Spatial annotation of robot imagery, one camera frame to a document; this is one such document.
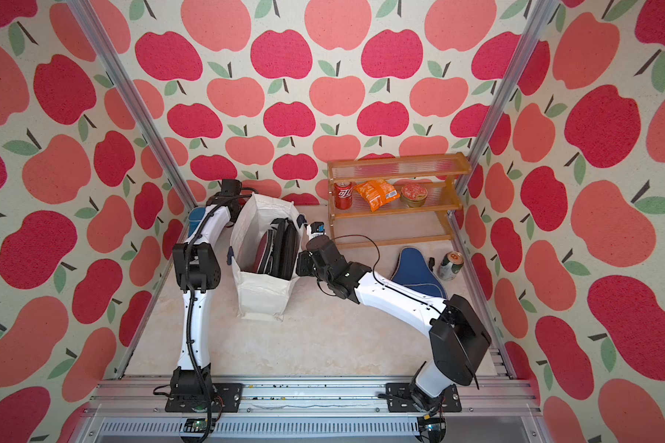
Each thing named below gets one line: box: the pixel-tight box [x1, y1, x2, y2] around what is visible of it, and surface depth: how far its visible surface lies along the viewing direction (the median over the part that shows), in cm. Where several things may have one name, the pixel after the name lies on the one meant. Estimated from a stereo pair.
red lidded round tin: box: [400, 182, 429, 208], surface depth 103 cm
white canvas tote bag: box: [229, 192, 300, 322], surface depth 82 cm
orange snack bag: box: [354, 179, 400, 213], surface depth 102 cm
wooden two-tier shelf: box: [326, 152, 473, 251], surface depth 103 cm
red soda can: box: [333, 180, 354, 211], surface depth 95 cm
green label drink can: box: [437, 251, 465, 282], surface depth 93 cm
